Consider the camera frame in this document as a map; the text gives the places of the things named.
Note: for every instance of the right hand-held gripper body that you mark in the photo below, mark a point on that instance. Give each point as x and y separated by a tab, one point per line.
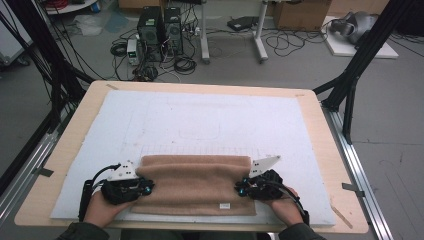
263	165

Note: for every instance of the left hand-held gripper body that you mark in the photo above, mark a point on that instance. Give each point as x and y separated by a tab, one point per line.
123	173

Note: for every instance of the tan towel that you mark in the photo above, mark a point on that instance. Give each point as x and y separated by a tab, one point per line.
196	186

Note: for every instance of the person's left hand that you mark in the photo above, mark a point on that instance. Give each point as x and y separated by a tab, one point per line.
103	210

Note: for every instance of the person's right hand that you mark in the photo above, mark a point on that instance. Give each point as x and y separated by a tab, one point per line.
285	210

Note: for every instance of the white foam mat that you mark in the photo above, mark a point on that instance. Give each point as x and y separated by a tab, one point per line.
200	120

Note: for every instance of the grey tape piece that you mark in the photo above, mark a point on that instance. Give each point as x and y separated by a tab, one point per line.
352	188
45	172

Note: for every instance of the white power supply box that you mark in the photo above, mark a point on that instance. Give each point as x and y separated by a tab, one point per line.
133	51

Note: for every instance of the white desk stand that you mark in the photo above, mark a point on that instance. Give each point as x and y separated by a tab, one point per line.
204	40

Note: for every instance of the white floor board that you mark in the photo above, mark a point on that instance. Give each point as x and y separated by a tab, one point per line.
340	48

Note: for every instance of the flat black device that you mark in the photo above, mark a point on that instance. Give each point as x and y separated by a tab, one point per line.
242	23

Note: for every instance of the large black computer tower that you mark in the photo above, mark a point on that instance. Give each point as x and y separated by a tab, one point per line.
150	31

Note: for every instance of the slim black computer tower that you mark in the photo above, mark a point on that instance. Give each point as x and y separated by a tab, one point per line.
173	31

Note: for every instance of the clear plastic bag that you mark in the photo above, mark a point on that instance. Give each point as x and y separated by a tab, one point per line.
88	26

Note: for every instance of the brown cardboard box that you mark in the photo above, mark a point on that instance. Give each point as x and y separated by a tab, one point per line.
300	15

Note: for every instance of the grey robot head shell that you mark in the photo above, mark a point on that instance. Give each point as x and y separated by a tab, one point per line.
358	25

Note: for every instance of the white round table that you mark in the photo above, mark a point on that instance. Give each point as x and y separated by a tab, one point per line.
70	7

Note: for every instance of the aluminium rail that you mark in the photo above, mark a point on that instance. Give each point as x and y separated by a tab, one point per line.
356	173
36	156

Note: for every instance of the black frame strut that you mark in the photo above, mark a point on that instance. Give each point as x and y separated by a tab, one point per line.
363	53
43	43

